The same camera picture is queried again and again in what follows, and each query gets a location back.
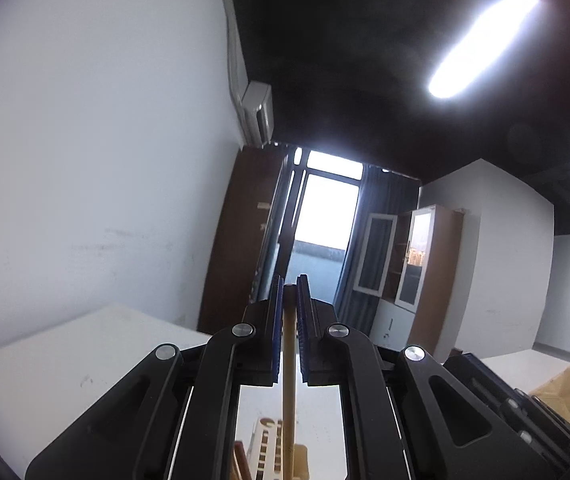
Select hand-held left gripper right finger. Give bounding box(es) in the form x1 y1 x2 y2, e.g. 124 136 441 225
296 273 556 480

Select brown wooden wardrobe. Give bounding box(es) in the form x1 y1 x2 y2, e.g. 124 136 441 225
197 144 290 337

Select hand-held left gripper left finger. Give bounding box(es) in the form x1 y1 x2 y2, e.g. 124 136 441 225
25 275 286 480

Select long ceiling light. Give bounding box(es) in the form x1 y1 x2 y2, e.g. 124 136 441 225
427 0 540 101

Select cream plastic utensil holder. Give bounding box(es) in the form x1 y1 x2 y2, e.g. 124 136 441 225
244 416 312 480

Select white wall pipe duct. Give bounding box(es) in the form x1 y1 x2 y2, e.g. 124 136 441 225
213 0 248 116

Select white wall air conditioner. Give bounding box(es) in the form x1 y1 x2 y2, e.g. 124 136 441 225
241 81 275 144

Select dark grey curtain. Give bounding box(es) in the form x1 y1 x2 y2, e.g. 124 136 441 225
336 164 420 332

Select light bamboo chopstick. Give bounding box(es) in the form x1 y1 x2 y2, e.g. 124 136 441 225
281 284 298 480

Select bright window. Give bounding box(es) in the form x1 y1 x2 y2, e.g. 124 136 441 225
285 149 365 307

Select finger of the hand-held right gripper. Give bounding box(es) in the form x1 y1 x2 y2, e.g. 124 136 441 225
443 352 536 433

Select brown wooden chopstick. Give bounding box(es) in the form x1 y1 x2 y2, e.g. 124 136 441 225
234 441 251 480

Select glass door wooden cabinet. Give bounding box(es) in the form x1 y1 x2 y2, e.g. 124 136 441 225
354 204 466 357

